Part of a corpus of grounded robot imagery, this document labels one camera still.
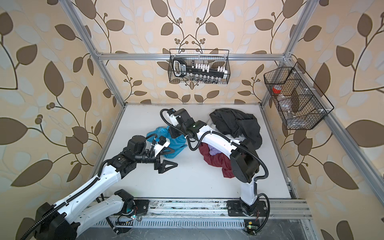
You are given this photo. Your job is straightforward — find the teal blue cloth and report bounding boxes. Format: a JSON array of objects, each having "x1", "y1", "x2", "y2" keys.
[{"x1": 146, "y1": 127, "x2": 188, "y2": 159}]

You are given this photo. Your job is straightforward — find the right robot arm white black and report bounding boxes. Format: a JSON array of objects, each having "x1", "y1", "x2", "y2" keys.
[{"x1": 160, "y1": 109, "x2": 269, "y2": 216}]

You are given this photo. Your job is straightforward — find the lavender cloth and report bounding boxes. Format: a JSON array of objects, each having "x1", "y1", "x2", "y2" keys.
[{"x1": 209, "y1": 145, "x2": 222, "y2": 156}]

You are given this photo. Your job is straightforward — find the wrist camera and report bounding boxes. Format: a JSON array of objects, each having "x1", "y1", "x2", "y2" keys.
[
  {"x1": 153, "y1": 136, "x2": 170, "y2": 157},
  {"x1": 166, "y1": 108, "x2": 179, "y2": 127}
]

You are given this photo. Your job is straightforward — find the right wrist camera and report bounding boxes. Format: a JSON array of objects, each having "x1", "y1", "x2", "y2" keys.
[{"x1": 166, "y1": 108, "x2": 179, "y2": 127}]

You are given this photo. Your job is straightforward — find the clear bottle red cap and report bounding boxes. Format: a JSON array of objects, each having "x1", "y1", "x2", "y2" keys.
[{"x1": 272, "y1": 85, "x2": 297, "y2": 119}]

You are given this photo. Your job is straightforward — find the dark grey cloth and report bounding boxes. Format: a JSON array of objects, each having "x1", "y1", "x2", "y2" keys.
[{"x1": 210, "y1": 108, "x2": 263, "y2": 150}]

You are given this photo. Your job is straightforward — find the black wire basket right wall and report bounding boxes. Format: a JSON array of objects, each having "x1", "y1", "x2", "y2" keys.
[{"x1": 264, "y1": 63, "x2": 334, "y2": 130}]

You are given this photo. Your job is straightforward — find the aluminium frame rails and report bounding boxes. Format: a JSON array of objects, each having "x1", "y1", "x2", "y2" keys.
[{"x1": 58, "y1": 0, "x2": 384, "y2": 240}]

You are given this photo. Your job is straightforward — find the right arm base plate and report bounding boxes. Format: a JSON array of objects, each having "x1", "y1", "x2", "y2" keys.
[{"x1": 227, "y1": 200, "x2": 268, "y2": 218}]

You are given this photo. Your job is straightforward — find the maroon cloth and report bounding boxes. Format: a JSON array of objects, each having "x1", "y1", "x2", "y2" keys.
[{"x1": 199, "y1": 143, "x2": 235, "y2": 179}]

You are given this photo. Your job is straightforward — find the black wire basket back wall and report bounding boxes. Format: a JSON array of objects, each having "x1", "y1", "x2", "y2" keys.
[{"x1": 168, "y1": 48, "x2": 231, "y2": 85}]

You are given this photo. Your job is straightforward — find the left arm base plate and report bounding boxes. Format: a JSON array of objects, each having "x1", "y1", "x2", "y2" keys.
[{"x1": 117, "y1": 199, "x2": 150, "y2": 216}]

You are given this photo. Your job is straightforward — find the black wire basket wall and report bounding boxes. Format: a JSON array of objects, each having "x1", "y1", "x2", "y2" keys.
[
  {"x1": 168, "y1": 48, "x2": 231, "y2": 85},
  {"x1": 264, "y1": 63, "x2": 334, "y2": 130}
]

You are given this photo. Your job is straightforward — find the black socket tool set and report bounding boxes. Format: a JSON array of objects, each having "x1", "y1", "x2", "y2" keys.
[{"x1": 172, "y1": 58, "x2": 229, "y2": 79}]

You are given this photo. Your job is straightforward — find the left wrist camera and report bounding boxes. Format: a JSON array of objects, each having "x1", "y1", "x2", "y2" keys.
[{"x1": 153, "y1": 136, "x2": 170, "y2": 157}]

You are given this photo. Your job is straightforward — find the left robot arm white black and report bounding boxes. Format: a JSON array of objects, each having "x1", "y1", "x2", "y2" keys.
[{"x1": 20, "y1": 134, "x2": 178, "y2": 240}]

